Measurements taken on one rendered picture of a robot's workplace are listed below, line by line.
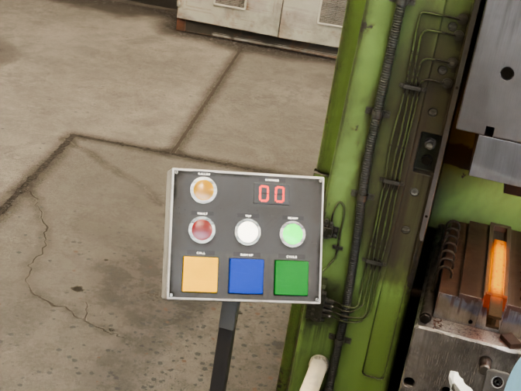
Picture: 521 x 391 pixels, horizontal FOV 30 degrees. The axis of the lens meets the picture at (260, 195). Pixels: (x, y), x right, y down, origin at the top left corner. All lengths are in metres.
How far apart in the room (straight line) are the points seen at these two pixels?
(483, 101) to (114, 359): 1.92
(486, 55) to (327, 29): 5.42
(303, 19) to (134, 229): 3.38
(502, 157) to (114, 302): 2.13
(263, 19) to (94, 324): 4.18
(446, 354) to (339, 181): 0.47
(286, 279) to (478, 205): 0.75
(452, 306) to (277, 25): 5.38
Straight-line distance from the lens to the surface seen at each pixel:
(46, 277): 4.02
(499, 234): 2.60
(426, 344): 2.25
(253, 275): 2.09
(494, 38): 2.05
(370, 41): 2.22
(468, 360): 2.26
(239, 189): 2.10
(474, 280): 2.32
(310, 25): 7.44
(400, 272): 2.40
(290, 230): 2.11
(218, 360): 2.34
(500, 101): 2.08
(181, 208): 2.07
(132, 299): 3.91
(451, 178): 2.65
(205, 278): 2.07
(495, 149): 2.11
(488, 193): 2.66
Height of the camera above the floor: 2.02
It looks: 24 degrees down
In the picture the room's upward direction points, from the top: 9 degrees clockwise
